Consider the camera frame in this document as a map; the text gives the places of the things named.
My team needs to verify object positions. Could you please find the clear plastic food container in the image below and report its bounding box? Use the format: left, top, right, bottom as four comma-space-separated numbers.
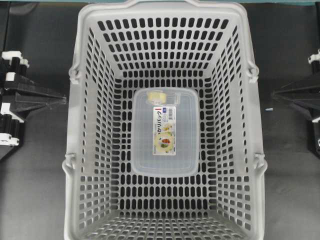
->
131, 87, 200, 178

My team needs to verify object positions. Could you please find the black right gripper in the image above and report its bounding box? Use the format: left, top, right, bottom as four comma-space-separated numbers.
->
272, 49, 320, 153

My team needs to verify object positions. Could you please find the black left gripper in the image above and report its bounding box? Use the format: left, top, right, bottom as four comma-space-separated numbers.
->
0, 51, 67, 150

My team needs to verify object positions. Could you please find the grey plastic shopping basket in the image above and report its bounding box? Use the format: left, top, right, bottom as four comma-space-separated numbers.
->
62, 0, 268, 240

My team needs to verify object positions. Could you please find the cellophane tape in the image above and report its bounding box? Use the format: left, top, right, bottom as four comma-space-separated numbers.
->
147, 91, 180, 105

